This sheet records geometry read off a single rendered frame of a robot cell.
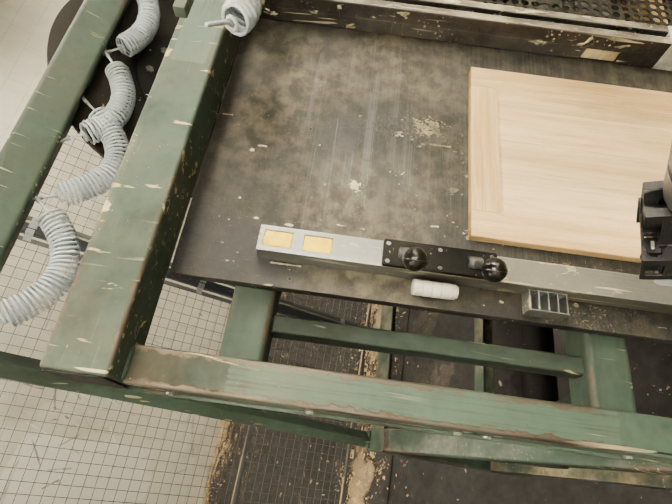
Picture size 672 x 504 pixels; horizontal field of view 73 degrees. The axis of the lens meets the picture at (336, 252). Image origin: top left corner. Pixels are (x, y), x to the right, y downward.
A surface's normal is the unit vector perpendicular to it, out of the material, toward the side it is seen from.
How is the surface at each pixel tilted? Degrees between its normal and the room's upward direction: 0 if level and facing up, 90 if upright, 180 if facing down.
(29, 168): 90
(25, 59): 90
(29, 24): 90
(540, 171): 59
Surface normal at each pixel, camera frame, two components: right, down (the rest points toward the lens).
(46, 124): 0.55, -0.29
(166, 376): 0.05, -0.43
